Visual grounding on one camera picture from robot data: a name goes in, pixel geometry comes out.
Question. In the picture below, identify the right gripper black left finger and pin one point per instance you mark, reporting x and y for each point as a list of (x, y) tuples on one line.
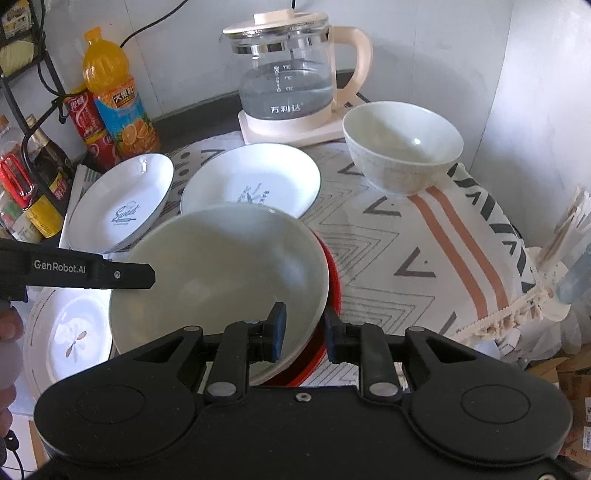
[(241, 345)]

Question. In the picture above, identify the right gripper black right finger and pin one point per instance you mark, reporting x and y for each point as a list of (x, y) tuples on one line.
[(369, 348)]

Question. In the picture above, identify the large white shallow bowl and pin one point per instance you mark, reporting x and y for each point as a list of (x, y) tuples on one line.
[(221, 265)]

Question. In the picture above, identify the white plate Sweet Bakery print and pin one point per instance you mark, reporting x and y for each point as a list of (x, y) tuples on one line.
[(121, 205)]

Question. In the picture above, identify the person's left hand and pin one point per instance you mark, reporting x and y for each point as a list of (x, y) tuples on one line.
[(11, 361)]

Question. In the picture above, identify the dark sauce bottle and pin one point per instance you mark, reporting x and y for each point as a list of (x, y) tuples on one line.
[(51, 163)]

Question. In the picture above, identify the red plate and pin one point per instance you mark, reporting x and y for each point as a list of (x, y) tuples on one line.
[(313, 353)]

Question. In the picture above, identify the white plate dragonfly print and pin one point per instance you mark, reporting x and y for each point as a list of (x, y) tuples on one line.
[(67, 332)]

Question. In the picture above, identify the patterned white table cloth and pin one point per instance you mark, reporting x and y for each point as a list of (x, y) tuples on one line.
[(446, 259)]

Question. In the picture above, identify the red cola bottle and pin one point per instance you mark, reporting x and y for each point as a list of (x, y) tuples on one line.
[(91, 128)]

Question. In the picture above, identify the orange juice bottle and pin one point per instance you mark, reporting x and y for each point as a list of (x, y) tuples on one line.
[(108, 77)]

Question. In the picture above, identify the deep white ceramic bowl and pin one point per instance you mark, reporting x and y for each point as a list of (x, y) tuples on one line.
[(401, 148)]

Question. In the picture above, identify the brown cardboard box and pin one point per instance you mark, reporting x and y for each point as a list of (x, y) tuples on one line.
[(572, 376)]

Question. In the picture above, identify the beige kettle base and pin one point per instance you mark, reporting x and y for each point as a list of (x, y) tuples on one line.
[(321, 127)]

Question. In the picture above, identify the soy sauce jug red handle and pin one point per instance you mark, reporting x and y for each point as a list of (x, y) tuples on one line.
[(26, 193)]

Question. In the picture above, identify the black wire shelf rack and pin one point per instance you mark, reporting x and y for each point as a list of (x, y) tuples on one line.
[(29, 81)]

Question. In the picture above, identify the glass kettle with beige handle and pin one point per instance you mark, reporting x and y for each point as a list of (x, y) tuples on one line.
[(288, 63)]

